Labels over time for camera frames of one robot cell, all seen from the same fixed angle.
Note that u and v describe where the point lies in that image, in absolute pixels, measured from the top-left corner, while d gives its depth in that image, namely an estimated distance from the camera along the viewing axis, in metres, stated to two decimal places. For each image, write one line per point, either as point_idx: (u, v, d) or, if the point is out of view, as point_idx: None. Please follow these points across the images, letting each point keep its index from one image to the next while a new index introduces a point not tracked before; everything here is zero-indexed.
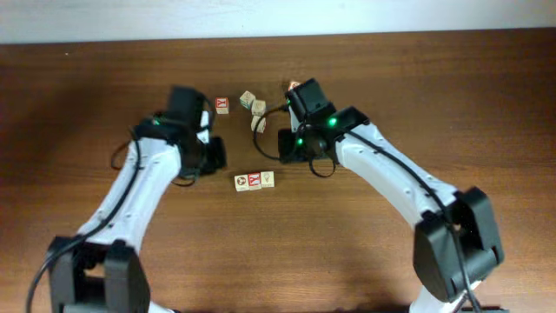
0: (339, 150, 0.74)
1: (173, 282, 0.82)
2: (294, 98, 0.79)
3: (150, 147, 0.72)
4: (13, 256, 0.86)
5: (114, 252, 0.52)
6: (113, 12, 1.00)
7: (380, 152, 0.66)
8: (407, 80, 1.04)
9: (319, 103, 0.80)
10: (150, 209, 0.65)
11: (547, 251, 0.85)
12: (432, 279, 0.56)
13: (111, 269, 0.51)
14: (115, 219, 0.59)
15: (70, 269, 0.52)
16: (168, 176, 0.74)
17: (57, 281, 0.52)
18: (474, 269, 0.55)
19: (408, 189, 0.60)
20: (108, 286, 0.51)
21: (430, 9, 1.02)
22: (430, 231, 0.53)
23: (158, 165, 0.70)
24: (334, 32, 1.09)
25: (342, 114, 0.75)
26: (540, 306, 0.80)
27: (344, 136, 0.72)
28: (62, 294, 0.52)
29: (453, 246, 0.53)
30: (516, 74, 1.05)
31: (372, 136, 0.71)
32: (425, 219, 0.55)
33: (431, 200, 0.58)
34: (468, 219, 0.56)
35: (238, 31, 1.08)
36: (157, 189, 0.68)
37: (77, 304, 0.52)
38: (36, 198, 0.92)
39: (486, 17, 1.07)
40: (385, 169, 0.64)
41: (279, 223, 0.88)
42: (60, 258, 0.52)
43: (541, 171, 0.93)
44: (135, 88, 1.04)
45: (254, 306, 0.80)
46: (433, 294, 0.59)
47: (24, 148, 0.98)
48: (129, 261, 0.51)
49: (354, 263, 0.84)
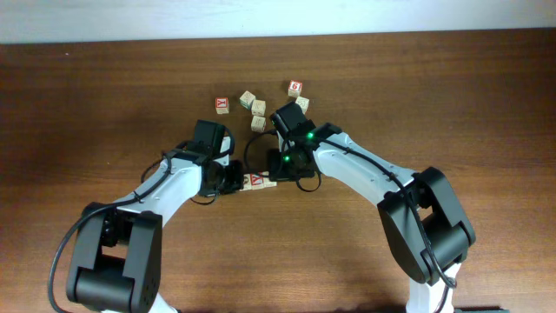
0: (317, 159, 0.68)
1: (174, 282, 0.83)
2: (276, 120, 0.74)
3: (181, 163, 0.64)
4: (16, 255, 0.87)
5: (144, 216, 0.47)
6: (110, 12, 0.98)
7: (347, 149, 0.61)
8: (407, 80, 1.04)
9: (301, 122, 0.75)
10: (175, 207, 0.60)
11: (545, 253, 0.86)
12: (405, 261, 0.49)
13: (139, 231, 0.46)
14: (147, 198, 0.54)
15: (99, 233, 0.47)
16: (192, 190, 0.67)
17: (81, 246, 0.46)
18: (446, 249, 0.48)
19: (373, 177, 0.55)
20: (131, 250, 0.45)
21: (434, 9, 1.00)
22: (391, 208, 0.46)
23: (188, 175, 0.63)
24: (334, 32, 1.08)
25: (323, 126, 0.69)
26: (537, 307, 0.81)
27: (318, 143, 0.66)
28: (83, 257, 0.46)
29: (416, 224, 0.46)
30: (517, 74, 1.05)
31: (342, 137, 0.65)
32: (387, 198, 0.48)
33: (392, 183, 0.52)
34: (430, 198, 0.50)
35: (238, 31, 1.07)
36: (182, 190, 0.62)
37: (94, 278, 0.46)
38: (37, 199, 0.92)
39: (489, 17, 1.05)
40: (354, 164, 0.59)
41: (279, 223, 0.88)
42: (92, 217, 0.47)
43: (540, 171, 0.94)
44: (134, 88, 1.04)
45: (255, 305, 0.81)
46: (412, 277, 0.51)
47: (24, 148, 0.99)
48: (156, 229, 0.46)
49: (353, 263, 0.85)
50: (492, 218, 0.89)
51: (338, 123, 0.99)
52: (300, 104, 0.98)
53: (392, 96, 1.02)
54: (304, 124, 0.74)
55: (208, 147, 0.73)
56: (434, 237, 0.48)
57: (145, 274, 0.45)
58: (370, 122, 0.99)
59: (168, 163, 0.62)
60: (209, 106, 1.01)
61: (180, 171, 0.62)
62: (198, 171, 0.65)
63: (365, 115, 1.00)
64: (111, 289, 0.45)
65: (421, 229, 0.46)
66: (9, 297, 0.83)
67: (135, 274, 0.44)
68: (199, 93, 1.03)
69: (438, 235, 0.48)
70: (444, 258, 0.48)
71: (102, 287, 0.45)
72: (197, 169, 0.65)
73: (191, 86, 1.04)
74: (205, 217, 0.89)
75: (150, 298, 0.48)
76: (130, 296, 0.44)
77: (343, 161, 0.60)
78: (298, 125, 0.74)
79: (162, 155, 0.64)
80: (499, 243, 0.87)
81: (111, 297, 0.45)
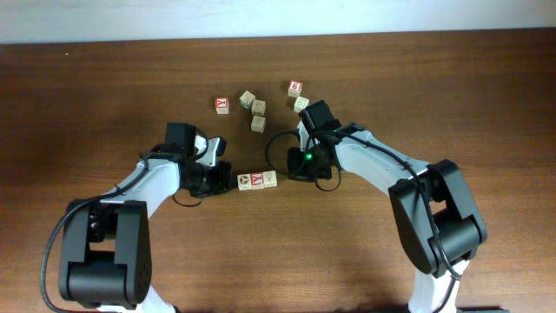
0: (338, 154, 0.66)
1: (174, 282, 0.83)
2: (306, 117, 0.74)
3: (155, 162, 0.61)
4: (16, 255, 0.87)
5: (128, 203, 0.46)
6: (110, 12, 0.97)
7: (367, 142, 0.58)
8: (407, 80, 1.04)
9: (327, 120, 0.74)
10: (156, 201, 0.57)
11: (546, 253, 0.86)
12: (413, 250, 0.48)
13: (125, 219, 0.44)
14: (128, 192, 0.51)
15: (86, 226, 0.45)
16: (171, 189, 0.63)
17: (69, 243, 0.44)
18: (455, 242, 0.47)
19: (387, 167, 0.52)
20: (121, 240, 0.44)
21: (435, 10, 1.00)
22: (401, 193, 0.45)
23: (167, 171, 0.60)
24: (334, 32, 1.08)
25: (347, 125, 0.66)
26: (537, 306, 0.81)
27: (341, 138, 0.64)
28: (72, 253, 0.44)
29: (426, 211, 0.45)
30: (517, 74, 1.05)
31: (365, 133, 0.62)
32: (398, 183, 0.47)
33: (407, 173, 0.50)
34: (442, 190, 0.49)
35: (238, 31, 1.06)
36: (162, 187, 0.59)
37: (84, 275, 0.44)
38: (36, 199, 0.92)
39: (490, 18, 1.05)
40: (371, 156, 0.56)
41: (280, 222, 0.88)
42: (76, 212, 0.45)
43: (541, 171, 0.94)
44: (134, 88, 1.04)
45: (255, 306, 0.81)
46: (417, 269, 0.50)
47: (24, 148, 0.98)
48: (142, 213, 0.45)
49: (353, 263, 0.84)
50: (492, 218, 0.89)
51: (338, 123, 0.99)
52: (300, 105, 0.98)
53: (391, 96, 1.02)
54: (332, 123, 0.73)
55: (181, 147, 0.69)
56: (443, 229, 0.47)
57: (137, 257, 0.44)
58: (370, 123, 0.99)
59: (144, 162, 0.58)
60: (209, 106, 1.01)
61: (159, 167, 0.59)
62: (173, 168, 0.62)
63: (365, 115, 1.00)
64: (105, 282, 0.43)
65: (430, 216, 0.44)
66: (9, 298, 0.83)
67: (127, 260, 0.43)
68: (199, 93, 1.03)
69: (446, 228, 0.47)
70: (453, 250, 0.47)
71: (95, 281, 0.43)
72: (175, 167, 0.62)
73: (190, 86, 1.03)
74: (205, 217, 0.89)
75: (146, 286, 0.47)
76: (125, 284, 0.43)
77: (361, 154, 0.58)
78: (325, 123, 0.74)
79: (138, 155, 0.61)
80: (499, 243, 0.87)
81: (106, 288, 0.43)
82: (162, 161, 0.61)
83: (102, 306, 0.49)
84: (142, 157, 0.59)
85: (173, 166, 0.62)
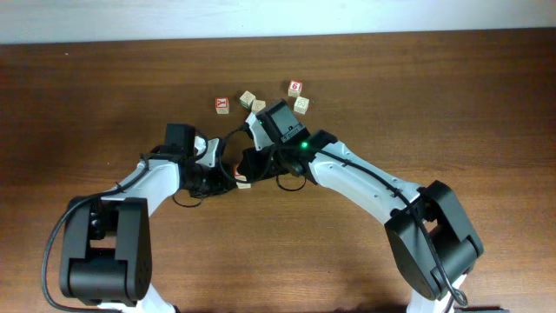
0: (312, 171, 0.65)
1: (174, 282, 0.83)
2: (267, 122, 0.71)
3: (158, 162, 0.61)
4: (16, 255, 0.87)
5: (128, 200, 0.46)
6: (111, 13, 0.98)
7: (346, 162, 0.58)
8: (406, 80, 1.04)
9: (291, 125, 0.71)
10: (157, 201, 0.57)
11: (546, 252, 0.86)
12: (413, 278, 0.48)
13: (126, 216, 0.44)
14: (129, 189, 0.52)
15: (87, 223, 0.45)
16: (171, 188, 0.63)
17: (70, 240, 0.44)
18: (455, 263, 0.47)
19: (376, 193, 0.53)
20: (122, 236, 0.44)
21: (433, 10, 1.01)
22: (399, 228, 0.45)
23: (168, 171, 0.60)
24: (334, 32, 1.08)
25: (317, 134, 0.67)
26: (537, 306, 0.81)
27: (314, 155, 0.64)
28: (73, 249, 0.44)
29: (426, 242, 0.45)
30: (516, 74, 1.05)
31: (339, 147, 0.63)
32: (393, 216, 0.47)
33: (398, 199, 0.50)
34: (435, 212, 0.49)
35: (238, 31, 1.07)
36: (162, 186, 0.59)
37: (85, 269, 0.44)
38: (37, 199, 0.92)
39: (489, 18, 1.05)
40: (354, 178, 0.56)
41: (279, 222, 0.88)
42: (77, 209, 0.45)
43: (541, 170, 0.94)
44: (133, 89, 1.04)
45: (254, 306, 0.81)
46: (420, 293, 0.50)
47: (23, 149, 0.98)
48: (143, 210, 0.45)
49: (353, 263, 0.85)
50: (492, 218, 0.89)
51: (339, 123, 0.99)
52: (300, 105, 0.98)
53: (392, 96, 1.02)
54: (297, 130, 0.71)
55: (182, 149, 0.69)
56: (443, 249, 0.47)
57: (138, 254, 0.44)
58: (370, 123, 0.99)
59: (144, 162, 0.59)
60: (209, 106, 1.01)
61: (158, 167, 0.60)
62: (174, 167, 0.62)
63: (364, 115, 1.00)
64: (107, 276, 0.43)
65: (432, 247, 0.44)
66: (10, 297, 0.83)
67: (128, 256, 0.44)
68: (199, 93, 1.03)
69: (445, 249, 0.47)
70: (453, 272, 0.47)
71: (97, 276, 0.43)
72: (175, 166, 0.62)
73: (191, 85, 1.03)
74: (205, 217, 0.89)
75: (146, 283, 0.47)
76: (126, 280, 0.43)
77: (342, 176, 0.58)
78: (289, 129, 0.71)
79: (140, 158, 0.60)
80: (499, 243, 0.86)
81: (107, 284, 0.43)
82: (162, 164, 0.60)
83: (102, 304, 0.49)
84: (143, 156, 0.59)
85: (173, 166, 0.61)
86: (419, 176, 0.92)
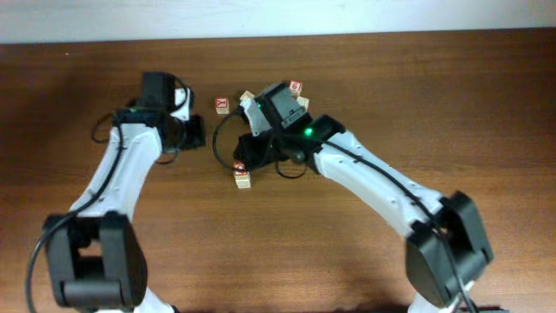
0: (316, 162, 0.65)
1: (174, 282, 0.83)
2: (266, 103, 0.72)
3: (134, 129, 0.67)
4: (13, 255, 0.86)
5: (107, 218, 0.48)
6: (112, 13, 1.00)
7: (357, 158, 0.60)
8: (406, 80, 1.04)
9: (292, 109, 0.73)
10: (137, 183, 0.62)
11: (547, 253, 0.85)
12: (426, 284, 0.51)
13: (108, 237, 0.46)
14: (105, 193, 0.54)
15: (69, 250, 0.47)
16: (154, 151, 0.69)
17: (56, 264, 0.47)
18: (468, 271, 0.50)
19: (393, 197, 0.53)
20: (108, 258, 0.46)
21: (432, 9, 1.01)
22: (420, 243, 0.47)
23: (141, 149, 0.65)
24: (334, 32, 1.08)
25: (321, 120, 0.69)
26: (539, 306, 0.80)
27: (321, 145, 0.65)
28: (62, 272, 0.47)
29: (446, 255, 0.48)
30: (516, 74, 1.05)
31: (350, 140, 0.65)
32: (415, 229, 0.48)
33: (418, 208, 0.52)
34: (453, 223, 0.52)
35: (238, 30, 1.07)
36: (138, 165, 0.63)
37: (78, 287, 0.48)
38: (37, 198, 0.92)
39: (487, 18, 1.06)
40: (370, 178, 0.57)
41: (279, 222, 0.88)
42: (56, 235, 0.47)
43: (542, 170, 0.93)
44: (133, 88, 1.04)
45: (254, 306, 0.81)
46: (429, 298, 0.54)
47: (23, 148, 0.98)
48: (124, 228, 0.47)
49: (353, 263, 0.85)
50: (492, 218, 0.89)
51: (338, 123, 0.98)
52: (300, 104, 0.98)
53: (391, 96, 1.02)
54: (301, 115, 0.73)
55: (159, 102, 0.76)
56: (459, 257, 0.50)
57: (128, 269, 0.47)
58: (369, 123, 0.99)
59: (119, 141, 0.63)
60: (209, 106, 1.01)
61: (132, 147, 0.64)
62: (151, 135, 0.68)
63: (364, 115, 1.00)
64: (102, 288, 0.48)
65: (453, 262, 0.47)
66: None
67: (117, 273, 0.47)
68: (199, 93, 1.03)
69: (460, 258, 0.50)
70: (466, 279, 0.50)
71: (94, 288, 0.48)
72: (151, 133, 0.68)
73: (191, 85, 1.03)
74: (205, 217, 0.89)
75: (141, 280, 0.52)
76: (120, 290, 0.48)
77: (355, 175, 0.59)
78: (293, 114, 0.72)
79: (112, 123, 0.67)
80: (499, 243, 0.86)
81: (102, 296, 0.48)
82: (140, 126, 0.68)
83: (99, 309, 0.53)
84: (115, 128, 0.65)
85: (152, 131, 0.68)
86: (420, 176, 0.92)
